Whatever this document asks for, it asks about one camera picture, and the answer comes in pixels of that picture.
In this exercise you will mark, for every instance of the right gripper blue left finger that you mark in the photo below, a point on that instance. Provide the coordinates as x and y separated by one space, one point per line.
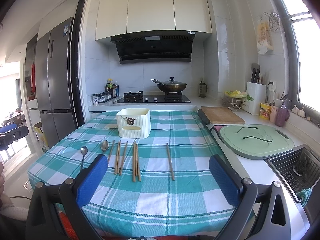
43 221

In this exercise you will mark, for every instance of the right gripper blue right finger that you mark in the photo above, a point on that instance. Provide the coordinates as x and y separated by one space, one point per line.
272 220

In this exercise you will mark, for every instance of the steel spoon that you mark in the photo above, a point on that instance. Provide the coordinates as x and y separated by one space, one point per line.
104 145
83 151

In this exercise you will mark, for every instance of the person's left hand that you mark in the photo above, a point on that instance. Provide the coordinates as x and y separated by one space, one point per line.
1 183

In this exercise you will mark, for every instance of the cardboard box on floor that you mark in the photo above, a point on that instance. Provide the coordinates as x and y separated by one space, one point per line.
41 136

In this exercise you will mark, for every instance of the steel sink basket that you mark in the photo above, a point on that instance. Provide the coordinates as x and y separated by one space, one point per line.
298 170

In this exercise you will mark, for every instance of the grey refrigerator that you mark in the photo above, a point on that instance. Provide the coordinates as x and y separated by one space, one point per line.
52 82

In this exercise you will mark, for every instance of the white spice jar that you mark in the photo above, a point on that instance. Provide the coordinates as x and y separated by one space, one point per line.
95 99

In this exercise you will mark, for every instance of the purple soap dispenser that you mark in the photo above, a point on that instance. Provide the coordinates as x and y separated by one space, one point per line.
283 113

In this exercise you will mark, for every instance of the teal plaid tablecloth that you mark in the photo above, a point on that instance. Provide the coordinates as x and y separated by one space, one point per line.
157 186

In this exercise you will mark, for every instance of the wooden cutting board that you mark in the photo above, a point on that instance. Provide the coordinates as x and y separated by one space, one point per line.
221 115

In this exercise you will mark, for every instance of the sauce bottles group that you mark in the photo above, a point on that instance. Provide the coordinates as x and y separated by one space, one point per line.
112 88

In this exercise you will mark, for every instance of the white knife block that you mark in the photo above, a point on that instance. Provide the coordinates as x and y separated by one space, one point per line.
258 93

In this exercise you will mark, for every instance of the cream utensil holder box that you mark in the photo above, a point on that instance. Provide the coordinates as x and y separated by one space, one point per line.
134 123

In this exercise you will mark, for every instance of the black gas cooktop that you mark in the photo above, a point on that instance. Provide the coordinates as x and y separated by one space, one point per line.
139 97

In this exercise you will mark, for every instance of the black wok with lid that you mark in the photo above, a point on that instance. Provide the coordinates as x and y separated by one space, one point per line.
170 86

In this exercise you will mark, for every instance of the hanging paper bag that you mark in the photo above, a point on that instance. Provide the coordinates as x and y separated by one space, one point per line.
264 41

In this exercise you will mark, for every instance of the black range hood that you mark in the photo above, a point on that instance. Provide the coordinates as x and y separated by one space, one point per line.
153 46

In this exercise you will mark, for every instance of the white upper cabinets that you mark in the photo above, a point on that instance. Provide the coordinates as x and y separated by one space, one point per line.
117 17

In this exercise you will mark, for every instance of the wire basket with vegetables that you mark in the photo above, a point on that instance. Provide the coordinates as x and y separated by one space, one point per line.
236 100

